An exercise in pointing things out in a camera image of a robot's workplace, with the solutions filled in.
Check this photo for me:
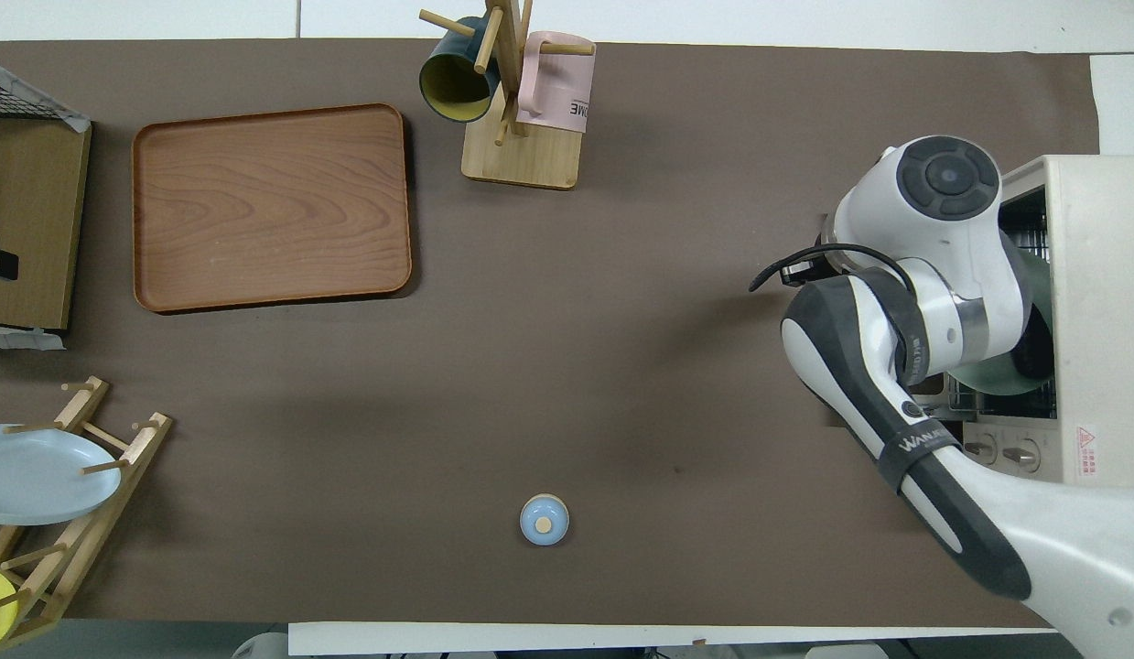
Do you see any glass oven door with handle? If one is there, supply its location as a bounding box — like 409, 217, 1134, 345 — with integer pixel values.
914, 373, 975, 431

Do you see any sage green plate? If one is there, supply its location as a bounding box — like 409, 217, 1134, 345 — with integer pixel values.
945, 254, 1058, 397

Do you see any white toaster oven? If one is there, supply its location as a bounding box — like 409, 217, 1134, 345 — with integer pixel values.
933, 154, 1134, 491

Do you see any wooden shelf unit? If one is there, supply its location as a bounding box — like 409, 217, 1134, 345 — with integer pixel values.
0, 78, 93, 330

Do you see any white plastic wrap piece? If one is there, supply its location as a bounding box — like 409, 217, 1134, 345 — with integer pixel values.
0, 325, 66, 351

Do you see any light blue plate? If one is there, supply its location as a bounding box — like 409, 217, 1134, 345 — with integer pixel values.
0, 424, 124, 526

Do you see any brown wooden tray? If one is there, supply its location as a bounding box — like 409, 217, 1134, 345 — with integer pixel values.
132, 103, 414, 315

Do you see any wooden plate rack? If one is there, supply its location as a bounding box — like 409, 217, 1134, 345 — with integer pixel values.
0, 375, 174, 651

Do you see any dark blue mug yellow inside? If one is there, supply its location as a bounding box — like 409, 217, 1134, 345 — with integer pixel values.
418, 16, 502, 124

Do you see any wooden mug tree stand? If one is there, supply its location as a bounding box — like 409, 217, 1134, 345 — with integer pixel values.
418, 0, 597, 191

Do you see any pink mug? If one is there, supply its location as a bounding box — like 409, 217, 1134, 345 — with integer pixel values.
516, 30, 597, 135

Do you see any brown table mat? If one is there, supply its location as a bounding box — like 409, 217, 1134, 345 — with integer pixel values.
0, 38, 1103, 632

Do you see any plastic wrapped wire panel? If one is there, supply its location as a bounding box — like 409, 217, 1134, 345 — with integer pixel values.
0, 57, 93, 134

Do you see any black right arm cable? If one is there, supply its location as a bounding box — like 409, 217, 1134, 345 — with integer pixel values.
748, 243, 917, 296

